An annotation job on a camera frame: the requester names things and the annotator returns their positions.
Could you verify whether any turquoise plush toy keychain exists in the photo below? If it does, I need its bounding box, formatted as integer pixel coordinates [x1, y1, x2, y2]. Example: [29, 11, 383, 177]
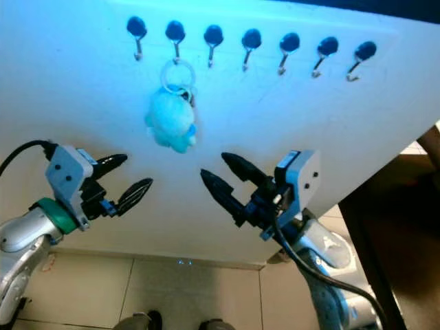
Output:
[144, 89, 198, 153]

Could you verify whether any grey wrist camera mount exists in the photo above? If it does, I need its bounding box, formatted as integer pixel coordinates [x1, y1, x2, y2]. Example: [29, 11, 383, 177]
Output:
[275, 150, 322, 221]
[45, 144, 98, 231]

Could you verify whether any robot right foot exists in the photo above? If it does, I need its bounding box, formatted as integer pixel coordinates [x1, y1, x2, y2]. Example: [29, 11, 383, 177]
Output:
[196, 318, 241, 330]

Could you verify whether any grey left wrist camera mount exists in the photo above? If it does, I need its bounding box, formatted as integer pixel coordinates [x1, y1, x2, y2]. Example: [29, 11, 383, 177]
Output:
[45, 144, 98, 231]

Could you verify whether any silver metal key ring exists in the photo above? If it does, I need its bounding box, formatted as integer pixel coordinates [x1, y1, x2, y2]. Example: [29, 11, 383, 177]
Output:
[168, 82, 195, 105]

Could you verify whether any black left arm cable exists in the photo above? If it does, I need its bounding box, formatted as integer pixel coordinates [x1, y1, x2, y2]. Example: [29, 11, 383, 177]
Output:
[0, 140, 57, 176]

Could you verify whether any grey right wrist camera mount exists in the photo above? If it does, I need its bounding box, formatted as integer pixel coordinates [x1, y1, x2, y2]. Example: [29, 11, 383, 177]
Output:
[275, 150, 322, 221]

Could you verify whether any grey shoe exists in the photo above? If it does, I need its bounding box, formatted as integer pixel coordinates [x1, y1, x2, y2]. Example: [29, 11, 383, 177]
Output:
[267, 250, 291, 266]

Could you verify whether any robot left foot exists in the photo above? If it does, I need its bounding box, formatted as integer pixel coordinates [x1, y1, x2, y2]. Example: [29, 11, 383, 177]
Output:
[113, 311, 164, 330]

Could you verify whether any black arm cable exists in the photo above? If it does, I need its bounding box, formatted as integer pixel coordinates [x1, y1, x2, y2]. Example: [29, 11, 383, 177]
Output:
[0, 140, 57, 176]
[268, 196, 389, 330]

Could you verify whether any dark brown wooden table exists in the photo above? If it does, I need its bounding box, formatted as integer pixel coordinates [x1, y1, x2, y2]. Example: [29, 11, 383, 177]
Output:
[340, 122, 440, 330]

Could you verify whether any white plastic ring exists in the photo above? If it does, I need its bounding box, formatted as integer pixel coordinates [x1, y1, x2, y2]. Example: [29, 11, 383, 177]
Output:
[160, 58, 196, 95]

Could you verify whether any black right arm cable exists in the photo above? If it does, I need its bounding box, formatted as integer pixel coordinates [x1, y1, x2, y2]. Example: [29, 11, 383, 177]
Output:
[268, 196, 389, 330]

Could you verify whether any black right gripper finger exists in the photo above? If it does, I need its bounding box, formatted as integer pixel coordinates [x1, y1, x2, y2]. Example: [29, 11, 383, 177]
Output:
[222, 153, 276, 188]
[200, 170, 248, 225]

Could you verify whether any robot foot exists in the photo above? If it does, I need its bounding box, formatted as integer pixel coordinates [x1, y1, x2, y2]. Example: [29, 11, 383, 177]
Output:
[196, 318, 241, 330]
[113, 311, 164, 330]

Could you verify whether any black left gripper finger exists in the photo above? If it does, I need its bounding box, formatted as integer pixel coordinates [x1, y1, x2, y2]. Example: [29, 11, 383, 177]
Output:
[95, 154, 129, 174]
[117, 177, 153, 217]

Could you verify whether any black disc metal wall hook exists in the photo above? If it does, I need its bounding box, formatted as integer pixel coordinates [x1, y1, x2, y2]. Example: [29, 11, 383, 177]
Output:
[277, 32, 301, 76]
[203, 24, 225, 68]
[241, 27, 263, 72]
[126, 15, 148, 62]
[311, 36, 340, 78]
[346, 41, 377, 83]
[164, 20, 186, 64]

